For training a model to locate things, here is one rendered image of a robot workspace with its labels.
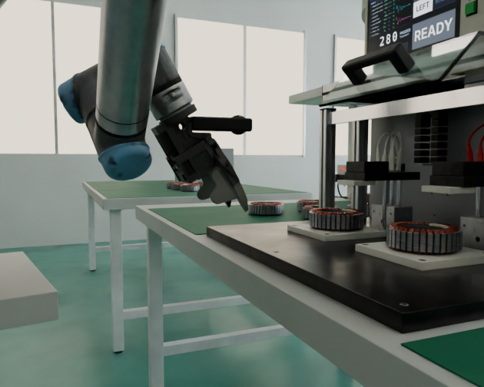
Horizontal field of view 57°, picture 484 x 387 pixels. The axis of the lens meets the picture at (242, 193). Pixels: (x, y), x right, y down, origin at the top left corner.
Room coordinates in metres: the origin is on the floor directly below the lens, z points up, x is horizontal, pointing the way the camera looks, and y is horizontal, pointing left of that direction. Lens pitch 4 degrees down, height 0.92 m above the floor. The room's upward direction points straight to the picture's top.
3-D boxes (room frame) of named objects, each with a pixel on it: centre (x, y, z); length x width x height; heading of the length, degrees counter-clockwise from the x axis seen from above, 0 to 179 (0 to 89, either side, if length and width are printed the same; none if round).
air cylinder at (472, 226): (0.76, -0.42, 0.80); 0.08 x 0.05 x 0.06; 22
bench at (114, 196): (3.09, 0.47, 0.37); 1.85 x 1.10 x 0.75; 22
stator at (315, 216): (0.93, -0.20, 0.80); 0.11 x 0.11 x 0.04
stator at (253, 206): (1.44, -0.08, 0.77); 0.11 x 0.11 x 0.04
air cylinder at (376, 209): (0.98, -0.33, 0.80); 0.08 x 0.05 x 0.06; 22
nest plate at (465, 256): (0.70, -0.29, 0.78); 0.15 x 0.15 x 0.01; 22
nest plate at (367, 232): (0.93, -0.20, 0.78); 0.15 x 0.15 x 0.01; 22
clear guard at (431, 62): (0.66, -0.32, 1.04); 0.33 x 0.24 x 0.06; 112
